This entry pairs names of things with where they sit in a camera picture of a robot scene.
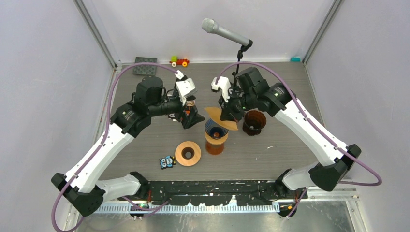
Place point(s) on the teal block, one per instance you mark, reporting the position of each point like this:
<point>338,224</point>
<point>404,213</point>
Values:
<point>295,59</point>

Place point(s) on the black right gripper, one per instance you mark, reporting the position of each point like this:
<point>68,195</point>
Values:
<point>227,112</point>

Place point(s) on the blue owl sticker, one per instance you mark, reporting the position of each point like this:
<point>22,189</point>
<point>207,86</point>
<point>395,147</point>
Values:
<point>167,162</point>

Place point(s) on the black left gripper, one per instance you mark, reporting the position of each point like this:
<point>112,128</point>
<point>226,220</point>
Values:
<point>193,117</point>

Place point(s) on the brown plastic dripper with handle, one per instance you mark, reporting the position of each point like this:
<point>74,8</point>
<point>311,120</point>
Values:
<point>253,122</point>

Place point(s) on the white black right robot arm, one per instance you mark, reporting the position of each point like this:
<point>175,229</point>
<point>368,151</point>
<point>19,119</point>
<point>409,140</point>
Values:
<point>252,91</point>

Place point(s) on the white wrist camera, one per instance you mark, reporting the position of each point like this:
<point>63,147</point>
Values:
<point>221,84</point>
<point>185,86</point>

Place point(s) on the wooden ring collar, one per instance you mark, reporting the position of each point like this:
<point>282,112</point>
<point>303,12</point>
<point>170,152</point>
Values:
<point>188,153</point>

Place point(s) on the grey microphone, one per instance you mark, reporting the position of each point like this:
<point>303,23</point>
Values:
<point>212,27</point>

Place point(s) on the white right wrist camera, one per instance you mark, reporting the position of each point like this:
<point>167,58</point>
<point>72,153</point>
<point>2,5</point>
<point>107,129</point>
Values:
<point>221,84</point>

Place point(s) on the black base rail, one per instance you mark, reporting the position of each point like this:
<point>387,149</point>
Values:
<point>214,193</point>

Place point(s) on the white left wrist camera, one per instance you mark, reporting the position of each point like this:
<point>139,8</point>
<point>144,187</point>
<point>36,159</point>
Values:
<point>185,86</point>

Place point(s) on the blue plastic dripper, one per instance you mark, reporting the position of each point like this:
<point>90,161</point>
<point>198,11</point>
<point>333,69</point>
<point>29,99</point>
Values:
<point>214,129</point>

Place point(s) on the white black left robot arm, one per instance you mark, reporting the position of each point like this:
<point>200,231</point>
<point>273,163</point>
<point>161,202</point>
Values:
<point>82,186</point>

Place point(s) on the orange glass carafe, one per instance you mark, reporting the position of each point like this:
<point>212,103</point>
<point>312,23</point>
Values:
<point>214,149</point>

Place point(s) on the orange coffee filter box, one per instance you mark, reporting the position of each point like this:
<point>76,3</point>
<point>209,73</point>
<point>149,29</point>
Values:
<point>186,111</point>

